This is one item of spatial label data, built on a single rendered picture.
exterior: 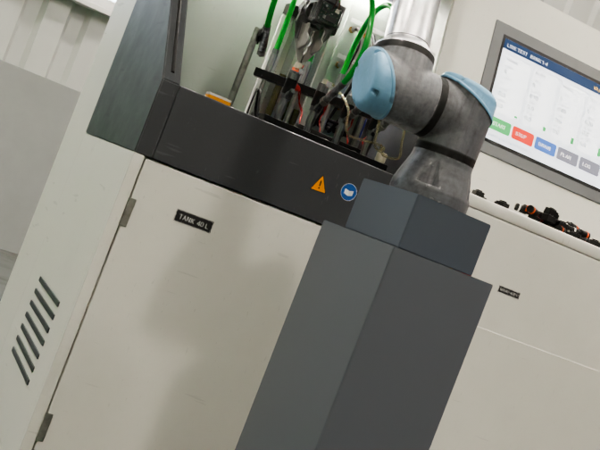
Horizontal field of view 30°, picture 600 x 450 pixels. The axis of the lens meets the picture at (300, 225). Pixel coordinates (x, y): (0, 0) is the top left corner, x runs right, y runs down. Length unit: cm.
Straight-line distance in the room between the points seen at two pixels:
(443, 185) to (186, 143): 59
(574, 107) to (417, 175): 111
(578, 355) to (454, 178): 91
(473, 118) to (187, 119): 61
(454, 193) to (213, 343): 67
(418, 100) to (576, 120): 112
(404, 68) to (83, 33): 473
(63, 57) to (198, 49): 376
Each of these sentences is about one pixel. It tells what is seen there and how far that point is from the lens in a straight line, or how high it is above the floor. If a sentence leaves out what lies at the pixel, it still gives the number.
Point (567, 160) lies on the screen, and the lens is 303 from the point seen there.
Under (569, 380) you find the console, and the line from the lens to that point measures 282.
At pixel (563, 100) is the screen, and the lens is 305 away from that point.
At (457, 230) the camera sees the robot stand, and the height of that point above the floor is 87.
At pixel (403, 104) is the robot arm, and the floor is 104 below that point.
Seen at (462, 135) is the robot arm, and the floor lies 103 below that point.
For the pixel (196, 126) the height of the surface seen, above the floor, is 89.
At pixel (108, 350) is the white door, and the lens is 235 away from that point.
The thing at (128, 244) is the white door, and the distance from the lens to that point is 232.
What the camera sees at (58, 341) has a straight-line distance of 235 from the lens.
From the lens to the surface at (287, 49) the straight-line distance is 294.
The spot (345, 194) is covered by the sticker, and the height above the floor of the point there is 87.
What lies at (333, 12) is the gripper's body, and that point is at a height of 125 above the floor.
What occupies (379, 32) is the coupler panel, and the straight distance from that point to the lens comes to 305.
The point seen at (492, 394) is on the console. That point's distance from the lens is 271.
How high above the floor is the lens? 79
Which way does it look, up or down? level
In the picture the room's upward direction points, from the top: 21 degrees clockwise
